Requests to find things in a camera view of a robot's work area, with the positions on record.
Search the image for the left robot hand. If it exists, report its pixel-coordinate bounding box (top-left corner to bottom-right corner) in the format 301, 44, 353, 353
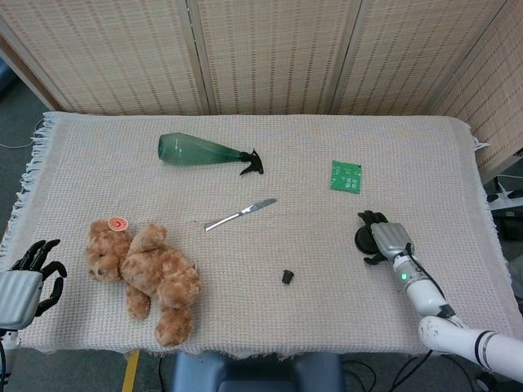
0, 238, 68, 331

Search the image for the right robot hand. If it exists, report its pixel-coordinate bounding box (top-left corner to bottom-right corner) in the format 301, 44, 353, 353
357, 210, 416, 266

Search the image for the black round object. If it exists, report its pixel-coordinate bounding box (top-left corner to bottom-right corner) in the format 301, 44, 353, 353
354, 222, 379, 255

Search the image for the green circuit board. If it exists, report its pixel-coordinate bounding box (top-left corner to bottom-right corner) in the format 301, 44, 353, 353
329, 159, 363, 193

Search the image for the black equipment beside table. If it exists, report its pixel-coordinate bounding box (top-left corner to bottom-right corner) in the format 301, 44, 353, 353
485, 174, 523, 242

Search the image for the brown teddy bear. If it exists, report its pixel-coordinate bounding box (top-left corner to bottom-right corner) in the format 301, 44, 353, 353
84, 216, 202, 349

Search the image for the beige woven tablecloth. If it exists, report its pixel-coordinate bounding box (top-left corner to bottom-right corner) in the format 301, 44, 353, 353
0, 110, 523, 361

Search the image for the yellow floor tape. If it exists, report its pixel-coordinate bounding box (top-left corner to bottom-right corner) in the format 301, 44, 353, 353
121, 350, 141, 392

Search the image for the silver table knife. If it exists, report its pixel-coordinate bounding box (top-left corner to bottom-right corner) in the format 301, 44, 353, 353
203, 198, 279, 233

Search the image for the blue chair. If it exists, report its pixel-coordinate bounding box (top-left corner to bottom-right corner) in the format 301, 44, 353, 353
170, 351, 346, 392

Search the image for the green spray bottle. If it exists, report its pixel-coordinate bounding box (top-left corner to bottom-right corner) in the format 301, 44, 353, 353
158, 132, 266, 177

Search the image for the bamboo folding screen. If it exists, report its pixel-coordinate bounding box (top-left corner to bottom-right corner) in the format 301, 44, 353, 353
0, 0, 523, 175

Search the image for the black floor cable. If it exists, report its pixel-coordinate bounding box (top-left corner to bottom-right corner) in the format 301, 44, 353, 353
342, 350, 491, 392

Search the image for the white floor cable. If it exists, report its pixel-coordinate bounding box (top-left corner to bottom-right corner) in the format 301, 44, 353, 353
0, 118, 44, 149

